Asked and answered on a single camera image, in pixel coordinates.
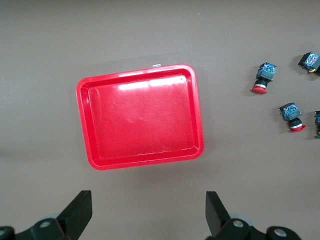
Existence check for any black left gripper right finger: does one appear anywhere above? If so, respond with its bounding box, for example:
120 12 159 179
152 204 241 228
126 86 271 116
205 191 301 240

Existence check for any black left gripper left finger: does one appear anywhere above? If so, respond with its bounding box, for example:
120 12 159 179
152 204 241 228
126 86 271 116
0 189 93 240

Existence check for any red push button switch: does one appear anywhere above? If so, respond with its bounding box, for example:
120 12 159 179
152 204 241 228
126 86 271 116
251 62 278 95
278 102 307 133

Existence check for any red plastic tray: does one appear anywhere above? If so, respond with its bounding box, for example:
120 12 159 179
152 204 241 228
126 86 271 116
75 63 205 171

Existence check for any brown table cover cloth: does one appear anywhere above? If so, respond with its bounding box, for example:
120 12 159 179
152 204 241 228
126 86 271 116
0 0 320 240

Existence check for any green push button switch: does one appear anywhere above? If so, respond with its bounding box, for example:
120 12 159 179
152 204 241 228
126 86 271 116
297 51 320 74
313 109 320 139

